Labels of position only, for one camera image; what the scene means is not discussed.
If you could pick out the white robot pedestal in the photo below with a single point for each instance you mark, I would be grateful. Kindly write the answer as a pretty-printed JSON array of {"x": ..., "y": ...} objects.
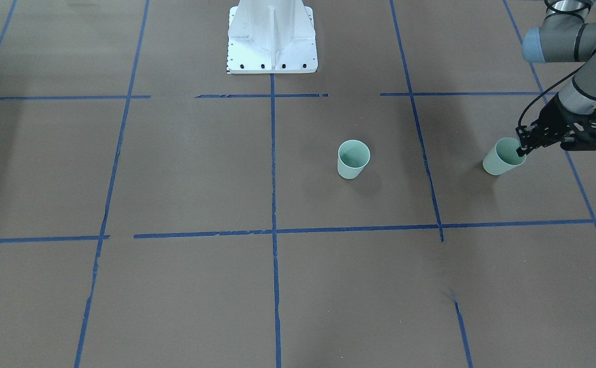
[{"x": 271, "y": 37}]

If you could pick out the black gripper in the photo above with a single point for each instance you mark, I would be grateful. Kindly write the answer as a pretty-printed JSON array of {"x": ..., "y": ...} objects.
[{"x": 553, "y": 122}]

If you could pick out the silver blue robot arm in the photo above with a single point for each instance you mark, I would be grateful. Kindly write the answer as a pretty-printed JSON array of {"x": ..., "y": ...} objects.
[{"x": 565, "y": 36}]

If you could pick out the green plastic cup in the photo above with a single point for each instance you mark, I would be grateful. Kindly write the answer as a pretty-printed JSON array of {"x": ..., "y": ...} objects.
[
  {"x": 503, "y": 157},
  {"x": 352, "y": 157}
]

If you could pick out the brown paper table mat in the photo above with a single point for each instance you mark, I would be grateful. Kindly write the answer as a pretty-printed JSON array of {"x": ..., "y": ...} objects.
[{"x": 157, "y": 211}]

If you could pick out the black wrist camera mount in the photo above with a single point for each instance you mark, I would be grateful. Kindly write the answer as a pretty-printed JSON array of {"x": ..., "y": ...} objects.
[{"x": 581, "y": 135}]

